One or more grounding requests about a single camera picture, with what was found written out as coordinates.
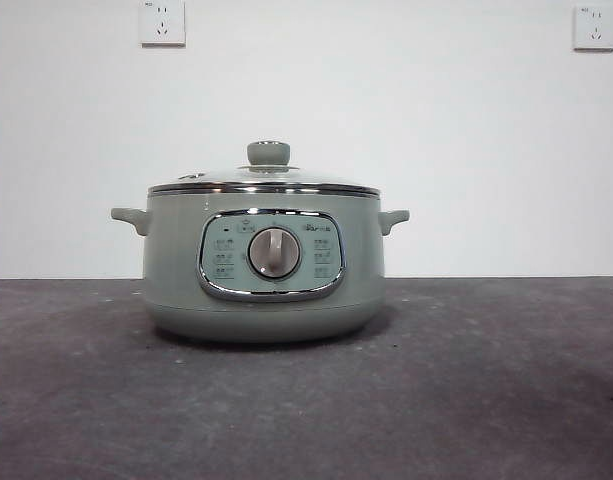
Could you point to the glass lid with green knob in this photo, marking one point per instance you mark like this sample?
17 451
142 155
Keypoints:
268 152

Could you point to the pale green electric pot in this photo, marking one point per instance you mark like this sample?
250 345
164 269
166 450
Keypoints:
176 260

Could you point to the white wall socket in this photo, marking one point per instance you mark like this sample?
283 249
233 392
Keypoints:
594 27
162 25

